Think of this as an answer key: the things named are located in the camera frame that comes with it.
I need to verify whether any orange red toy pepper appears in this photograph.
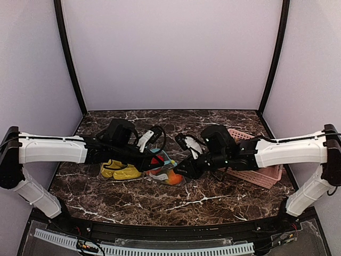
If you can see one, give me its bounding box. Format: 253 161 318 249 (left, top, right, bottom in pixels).
151 156 164 168

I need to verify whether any black frame post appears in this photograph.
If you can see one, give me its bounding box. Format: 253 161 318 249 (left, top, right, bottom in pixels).
258 0 290 116
53 0 88 116

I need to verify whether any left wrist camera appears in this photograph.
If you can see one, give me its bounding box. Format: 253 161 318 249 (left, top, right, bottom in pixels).
137 125 167 153

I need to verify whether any small clear zip bag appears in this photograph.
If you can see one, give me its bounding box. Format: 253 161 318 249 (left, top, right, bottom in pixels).
145 150 186 186

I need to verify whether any black front rail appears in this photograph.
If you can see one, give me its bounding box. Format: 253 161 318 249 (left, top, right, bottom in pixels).
45 205 318 245

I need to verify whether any large clear zip bag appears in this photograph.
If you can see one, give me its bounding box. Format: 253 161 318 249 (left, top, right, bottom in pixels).
100 160 143 181

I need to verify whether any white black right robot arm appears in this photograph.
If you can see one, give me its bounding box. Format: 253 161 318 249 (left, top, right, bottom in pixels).
174 124 340 217

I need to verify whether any black right frame post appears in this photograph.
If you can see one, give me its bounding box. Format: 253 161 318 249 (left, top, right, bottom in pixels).
258 0 290 116

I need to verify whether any white slotted cable duct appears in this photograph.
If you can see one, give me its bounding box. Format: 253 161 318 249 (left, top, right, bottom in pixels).
34 228 255 256

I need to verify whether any yellow toy lemon front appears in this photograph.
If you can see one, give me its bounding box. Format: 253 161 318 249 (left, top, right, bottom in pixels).
100 163 118 179

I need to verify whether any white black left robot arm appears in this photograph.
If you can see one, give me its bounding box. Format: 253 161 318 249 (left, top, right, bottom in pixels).
1 118 166 220

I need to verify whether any orange toy carrot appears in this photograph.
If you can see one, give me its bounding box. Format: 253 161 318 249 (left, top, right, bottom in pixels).
163 170 184 186

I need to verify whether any pink plastic basket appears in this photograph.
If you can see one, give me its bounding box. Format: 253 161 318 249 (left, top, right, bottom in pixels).
221 128 283 189

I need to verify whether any black left frame post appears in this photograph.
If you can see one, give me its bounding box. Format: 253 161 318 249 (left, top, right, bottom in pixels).
53 0 88 116

